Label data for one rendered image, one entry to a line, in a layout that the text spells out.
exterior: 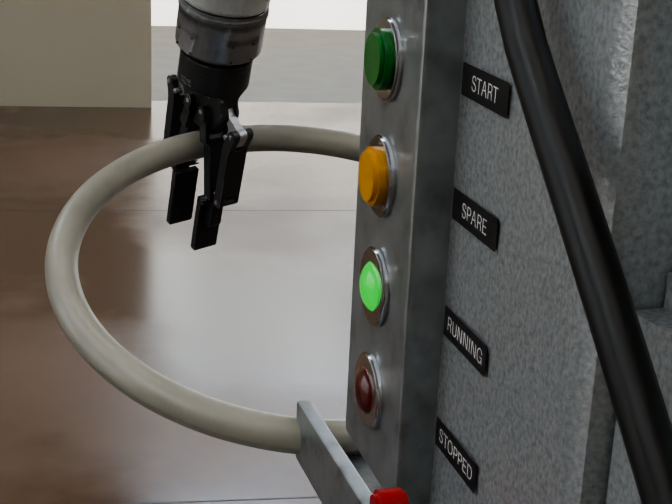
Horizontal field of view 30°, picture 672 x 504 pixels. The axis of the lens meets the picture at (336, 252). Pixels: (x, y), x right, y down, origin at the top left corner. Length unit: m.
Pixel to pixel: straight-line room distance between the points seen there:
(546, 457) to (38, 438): 2.98
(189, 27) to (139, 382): 0.39
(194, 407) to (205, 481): 2.13
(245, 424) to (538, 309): 0.59
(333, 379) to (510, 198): 3.27
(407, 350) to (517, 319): 0.09
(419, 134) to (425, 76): 0.02
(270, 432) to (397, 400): 0.47
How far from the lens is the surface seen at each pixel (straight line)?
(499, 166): 0.47
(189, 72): 1.29
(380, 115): 0.55
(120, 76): 7.34
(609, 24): 0.39
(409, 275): 0.52
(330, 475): 0.93
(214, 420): 1.01
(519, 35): 0.41
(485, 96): 0.48
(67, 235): 1.19
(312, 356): 3.87
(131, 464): 3.23
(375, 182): 0.54
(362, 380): 0.57
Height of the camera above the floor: 1.51
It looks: 18 degrees down
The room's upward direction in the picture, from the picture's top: 3 degrees clockwise
